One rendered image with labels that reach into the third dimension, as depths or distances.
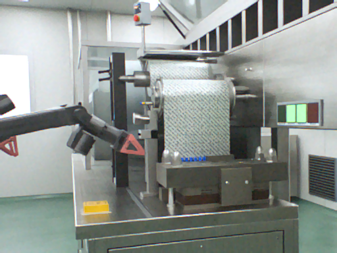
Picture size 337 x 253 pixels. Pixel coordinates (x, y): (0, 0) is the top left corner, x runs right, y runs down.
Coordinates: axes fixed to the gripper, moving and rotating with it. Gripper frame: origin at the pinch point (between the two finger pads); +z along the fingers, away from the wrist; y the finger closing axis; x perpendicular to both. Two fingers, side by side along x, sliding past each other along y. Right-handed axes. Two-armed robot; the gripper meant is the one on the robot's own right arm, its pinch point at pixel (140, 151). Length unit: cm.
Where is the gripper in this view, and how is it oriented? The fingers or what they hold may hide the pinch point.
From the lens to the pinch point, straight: 147.2
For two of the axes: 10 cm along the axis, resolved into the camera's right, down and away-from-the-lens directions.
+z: 8.2, 5.0, 2.8
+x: 4.8, -8.7, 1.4
